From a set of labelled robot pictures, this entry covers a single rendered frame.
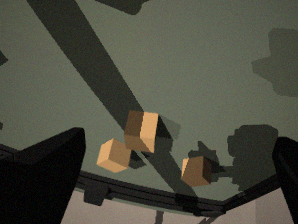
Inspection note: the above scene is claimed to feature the tan wooden cube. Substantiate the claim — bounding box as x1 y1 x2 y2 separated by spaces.
181 156 212 187
97 138 131 173
124 110 158 153

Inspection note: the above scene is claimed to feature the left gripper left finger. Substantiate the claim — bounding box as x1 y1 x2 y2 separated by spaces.
0 127 86 224

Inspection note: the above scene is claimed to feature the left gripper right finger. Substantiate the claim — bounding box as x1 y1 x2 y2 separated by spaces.
272 137 298 224

